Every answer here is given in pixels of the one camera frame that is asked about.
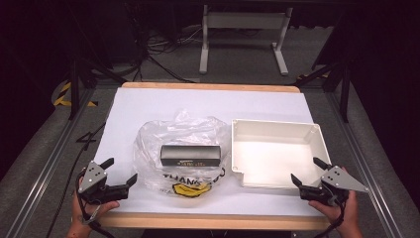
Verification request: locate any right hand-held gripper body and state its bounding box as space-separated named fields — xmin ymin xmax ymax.
xmin=299 ymin=165 xmax=370 ymax=207

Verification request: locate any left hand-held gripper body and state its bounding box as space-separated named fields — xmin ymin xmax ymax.
xmin=77 ymin=161 xmax=131 ymax=205

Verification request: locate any white plastic bin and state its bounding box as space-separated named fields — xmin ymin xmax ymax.
xmin=230 ymin=118 xmax=332 ymax=190

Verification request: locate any black rectangular box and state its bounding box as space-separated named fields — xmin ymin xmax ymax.
xmin=159 ymin=144 xmax=222 ymax=168

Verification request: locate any clear plastic bag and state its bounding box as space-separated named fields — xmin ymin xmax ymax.
xmin=132 ymin=108 xmax=232 ymax=199

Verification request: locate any person's right hand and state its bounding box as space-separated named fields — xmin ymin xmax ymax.
xmin=307 ymin=190 xmax=361 ymax=234

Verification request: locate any person's left hand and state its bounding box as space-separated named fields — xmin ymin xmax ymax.
xmin=70 ymin=189 xmax=121 ymax=233

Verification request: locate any black metal stand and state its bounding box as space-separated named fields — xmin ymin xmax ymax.
xmin=290 ymin=59 xmax=352 ymax=124
xmin=67 ymin=56 xmax=128 ymax=121

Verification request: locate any yellow black hazard tape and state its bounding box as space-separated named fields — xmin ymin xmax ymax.
xmin=296 ymin=69 xmax=331 ymax=81
xmin=52 ymin=80 xmax=99 ymax=108

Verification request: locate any white table sheet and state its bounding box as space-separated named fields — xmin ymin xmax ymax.
xmin=93 ymin=86 xmax=326 ymax=217

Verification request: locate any thin black floor cable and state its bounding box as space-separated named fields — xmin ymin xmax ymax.
xmin=45 ymin=122 xmax=107 ymax=238

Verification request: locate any aluminium floor rail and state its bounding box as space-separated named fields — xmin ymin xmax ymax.
xmin=325 ymin=82 xmax=405 ymax=238
xmin=4 ymin=87 xmax=97 ymax=238

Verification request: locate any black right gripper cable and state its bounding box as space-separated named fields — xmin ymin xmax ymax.
xmin=313 ymin=200 xmax=347 ymax=238

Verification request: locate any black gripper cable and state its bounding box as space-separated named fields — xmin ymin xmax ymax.
xmin=313 ymin=200 xmax=347 ymax=238
xmin=74 ymin=170 xmax=117 ymax=238

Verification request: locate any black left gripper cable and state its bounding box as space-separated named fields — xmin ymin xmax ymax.
xmin=74 ymin=170 xmax=117 ymax=238

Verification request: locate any bundle of floor cables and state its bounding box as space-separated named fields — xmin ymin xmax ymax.
xmin=132 ymin=26 xmax=206 ymax=83

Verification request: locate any white metal stand frame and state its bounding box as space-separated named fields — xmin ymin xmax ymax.
xmin=198 ymin=4 xmax=294 ymax=76

